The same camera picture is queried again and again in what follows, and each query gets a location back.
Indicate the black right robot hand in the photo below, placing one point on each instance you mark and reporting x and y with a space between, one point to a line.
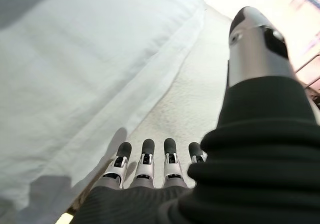
250 171

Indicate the white duvet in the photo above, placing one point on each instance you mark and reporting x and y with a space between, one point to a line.
87 71

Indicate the bed mattress with white cover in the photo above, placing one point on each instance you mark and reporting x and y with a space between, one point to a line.
190 96

